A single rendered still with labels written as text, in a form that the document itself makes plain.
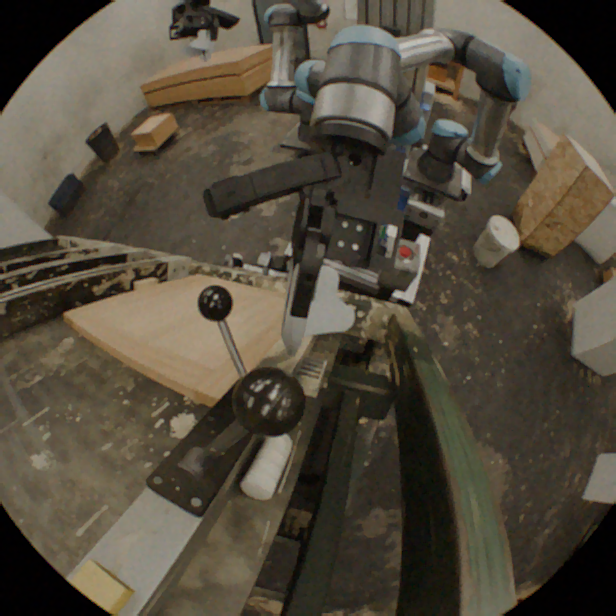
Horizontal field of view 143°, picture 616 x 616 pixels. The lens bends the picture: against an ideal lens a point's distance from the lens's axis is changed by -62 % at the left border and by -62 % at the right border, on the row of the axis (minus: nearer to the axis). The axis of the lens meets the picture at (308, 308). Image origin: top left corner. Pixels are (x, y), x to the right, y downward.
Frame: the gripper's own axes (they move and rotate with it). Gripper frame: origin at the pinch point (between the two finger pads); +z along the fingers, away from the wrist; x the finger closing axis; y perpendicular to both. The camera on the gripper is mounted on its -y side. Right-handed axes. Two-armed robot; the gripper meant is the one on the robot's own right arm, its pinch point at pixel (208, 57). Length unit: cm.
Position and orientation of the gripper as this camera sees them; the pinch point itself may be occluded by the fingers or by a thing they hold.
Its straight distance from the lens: 64.8
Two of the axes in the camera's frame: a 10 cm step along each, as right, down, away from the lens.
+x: 7.8, 3.1, -5.4
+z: 1.3, 7.6, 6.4
